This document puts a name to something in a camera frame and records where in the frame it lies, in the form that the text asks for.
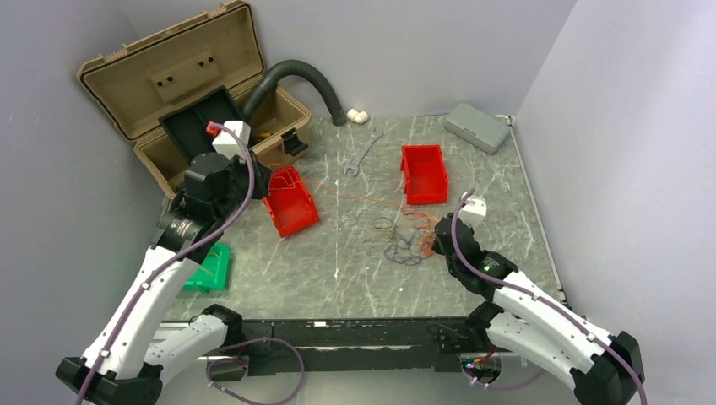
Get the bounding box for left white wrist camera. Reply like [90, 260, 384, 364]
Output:
[206, 121, 251, 164]

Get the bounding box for black toolbox tray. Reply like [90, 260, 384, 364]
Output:
[159, 86, 245, 162]

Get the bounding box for tan open toolbox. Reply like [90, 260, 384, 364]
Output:
[76, 0, 312, 200]

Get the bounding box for green plastic bin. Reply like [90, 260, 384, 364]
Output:
[182, 242, 231, 294]

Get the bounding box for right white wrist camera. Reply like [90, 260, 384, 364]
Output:
[458, 192, 487, 230]

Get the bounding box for white pipe fitting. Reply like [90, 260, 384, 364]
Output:
[346, 109, 369, 125]

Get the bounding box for yellow cables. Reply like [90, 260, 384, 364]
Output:
[201, 251, 225, 278]

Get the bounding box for orange cables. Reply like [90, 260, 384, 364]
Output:
[268, 163, 443, 258]

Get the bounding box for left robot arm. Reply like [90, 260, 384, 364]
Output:
[56, 153, 272, 404]

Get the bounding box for red bin near toolbox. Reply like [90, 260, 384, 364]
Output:
[263, 165, 320, 238]

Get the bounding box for black aluminium base frame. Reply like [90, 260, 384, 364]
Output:
[156, 305, 594, 386]

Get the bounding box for steel open-end wrench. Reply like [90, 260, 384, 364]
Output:
[343, 128, 384, 176]

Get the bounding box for red bin right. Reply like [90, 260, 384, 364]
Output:
[400, 144, 449, 206]

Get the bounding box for grey plastic case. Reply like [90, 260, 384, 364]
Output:
[444, 103, 510, 154]

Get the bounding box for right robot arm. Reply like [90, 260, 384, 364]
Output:
[433, 213, 648, 404]

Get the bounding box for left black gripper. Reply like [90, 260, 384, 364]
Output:
[214, 148, 273, 222]

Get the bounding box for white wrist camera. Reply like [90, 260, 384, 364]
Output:
[206, 121, 251, 164]
[458, 192, 487, 230]

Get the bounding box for black corrugated hose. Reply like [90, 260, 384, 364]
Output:
[241, 59, 349, 127]

